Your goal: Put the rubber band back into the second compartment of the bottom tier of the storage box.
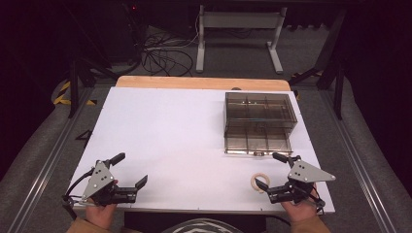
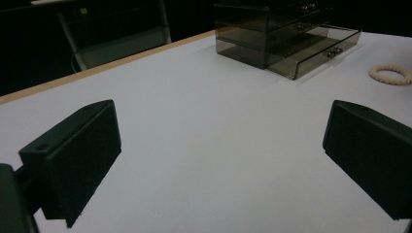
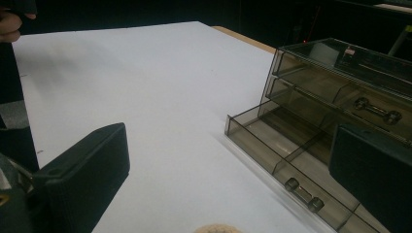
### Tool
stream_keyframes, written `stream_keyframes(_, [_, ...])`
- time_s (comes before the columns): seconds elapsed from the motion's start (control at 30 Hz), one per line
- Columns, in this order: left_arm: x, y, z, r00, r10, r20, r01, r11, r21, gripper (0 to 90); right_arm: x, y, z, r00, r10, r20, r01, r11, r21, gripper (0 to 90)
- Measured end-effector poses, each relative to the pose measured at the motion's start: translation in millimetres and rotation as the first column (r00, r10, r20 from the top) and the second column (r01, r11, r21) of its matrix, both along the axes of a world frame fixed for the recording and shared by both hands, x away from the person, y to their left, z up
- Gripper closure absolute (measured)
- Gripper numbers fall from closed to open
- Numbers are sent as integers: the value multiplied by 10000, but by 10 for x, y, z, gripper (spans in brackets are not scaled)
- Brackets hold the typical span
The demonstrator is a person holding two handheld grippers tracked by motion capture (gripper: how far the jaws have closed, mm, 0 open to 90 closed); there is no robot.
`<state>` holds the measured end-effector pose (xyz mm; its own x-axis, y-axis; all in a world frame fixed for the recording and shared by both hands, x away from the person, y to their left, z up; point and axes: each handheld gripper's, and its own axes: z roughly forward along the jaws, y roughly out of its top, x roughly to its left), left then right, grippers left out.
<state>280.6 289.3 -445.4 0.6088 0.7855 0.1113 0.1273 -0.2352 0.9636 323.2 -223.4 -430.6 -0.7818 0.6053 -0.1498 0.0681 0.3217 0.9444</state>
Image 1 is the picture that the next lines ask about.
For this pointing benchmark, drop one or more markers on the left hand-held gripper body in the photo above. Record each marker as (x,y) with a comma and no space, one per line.
(97,179)

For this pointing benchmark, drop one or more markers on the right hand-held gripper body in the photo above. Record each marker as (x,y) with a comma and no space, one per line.
(304,173)

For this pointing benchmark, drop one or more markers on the beige tape roll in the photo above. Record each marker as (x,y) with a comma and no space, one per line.
(267,178)

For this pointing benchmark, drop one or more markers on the person's left hand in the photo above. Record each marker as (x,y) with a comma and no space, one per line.
(100,216)

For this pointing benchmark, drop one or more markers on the person's right hand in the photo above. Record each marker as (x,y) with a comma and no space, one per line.
(299,212)

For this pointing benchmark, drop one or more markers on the clear brown drawer organizer box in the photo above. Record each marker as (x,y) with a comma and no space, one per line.
(259,113)

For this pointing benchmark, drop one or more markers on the person's striped clothing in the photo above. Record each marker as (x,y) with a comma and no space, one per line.
(200,226)

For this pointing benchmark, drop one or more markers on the black metal stand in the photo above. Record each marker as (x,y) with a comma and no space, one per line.
(338,93)
(74,90)

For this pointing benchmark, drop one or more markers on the yellow black hazard tape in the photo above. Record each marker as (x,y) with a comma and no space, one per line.
(61,97)

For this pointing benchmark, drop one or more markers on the white metal stand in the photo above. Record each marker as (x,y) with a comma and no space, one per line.
(239,20)

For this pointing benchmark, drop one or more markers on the aluminium floor rail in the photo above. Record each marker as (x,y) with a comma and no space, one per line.
(359,168)
(48,168)

